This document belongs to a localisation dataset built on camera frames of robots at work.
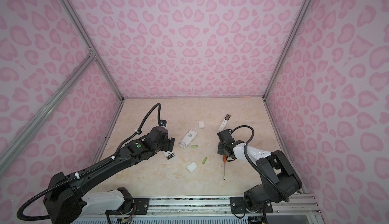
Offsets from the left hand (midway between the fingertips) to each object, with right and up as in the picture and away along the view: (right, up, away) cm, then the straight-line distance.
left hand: (166, 136), depth 81 cm
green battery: (+14, -8, +12) cm, 20 cm away
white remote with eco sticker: (+10, -4, +15) cm, 19 cm away
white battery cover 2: (+13, -18, +5) cm, 23 cm away
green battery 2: (+21, -15, +7) cm, 26 cm away
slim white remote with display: (+34, +5, +21) cm, 40 cm away
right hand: (+32, -9, +11) cm, 35 cm away
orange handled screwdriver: (+32, -15, +7) cm, 36 cm away
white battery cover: (+19, +4, +23) cm, 30 cm away
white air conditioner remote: (0, -13, +8) cm, 15 cm away
